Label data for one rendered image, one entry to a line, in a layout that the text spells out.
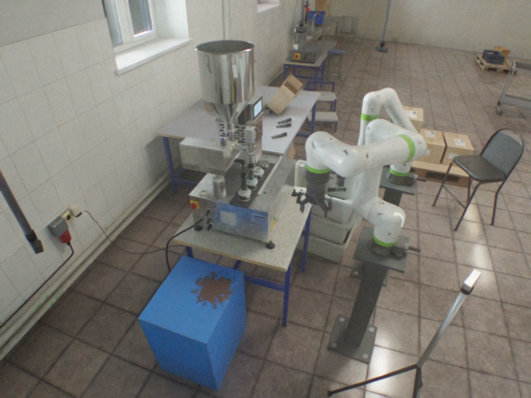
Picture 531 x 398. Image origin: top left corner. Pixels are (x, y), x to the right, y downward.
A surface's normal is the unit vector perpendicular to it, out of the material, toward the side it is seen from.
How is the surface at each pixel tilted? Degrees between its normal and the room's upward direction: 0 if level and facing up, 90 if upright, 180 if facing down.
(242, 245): 0
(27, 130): 90
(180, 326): 0
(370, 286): 90
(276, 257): 0
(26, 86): 90
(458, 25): 90
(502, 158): 77
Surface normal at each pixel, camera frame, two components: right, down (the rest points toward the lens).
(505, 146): -0.96, -0.07
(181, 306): 0.00, -0.79
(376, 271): -0.40, 0.55
